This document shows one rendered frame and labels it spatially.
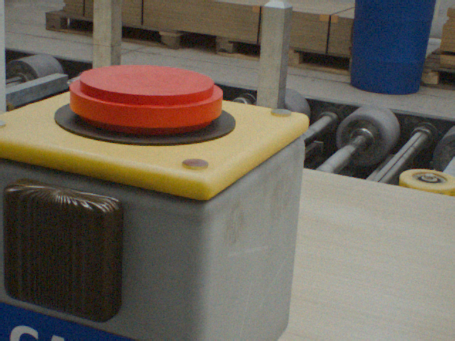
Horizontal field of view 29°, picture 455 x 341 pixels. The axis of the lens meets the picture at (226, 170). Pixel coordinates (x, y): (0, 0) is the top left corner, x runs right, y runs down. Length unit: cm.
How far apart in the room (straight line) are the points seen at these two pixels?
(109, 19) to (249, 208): 129
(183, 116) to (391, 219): 89
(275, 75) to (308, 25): 502
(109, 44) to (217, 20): 519
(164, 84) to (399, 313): 66
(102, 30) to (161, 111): 129
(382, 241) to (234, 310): 81
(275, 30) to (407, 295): 59
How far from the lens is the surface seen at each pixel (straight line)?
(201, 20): 675
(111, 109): 22
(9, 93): 179
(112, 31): 151
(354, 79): 599
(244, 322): 24
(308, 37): 641
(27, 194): 21
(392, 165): 159
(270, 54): 138
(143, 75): 24
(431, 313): 88
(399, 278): 94
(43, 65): 210
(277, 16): 137
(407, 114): 189
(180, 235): 20
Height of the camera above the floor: 128
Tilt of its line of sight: 18 degrees down
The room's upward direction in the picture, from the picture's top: 4 degrees clockwise
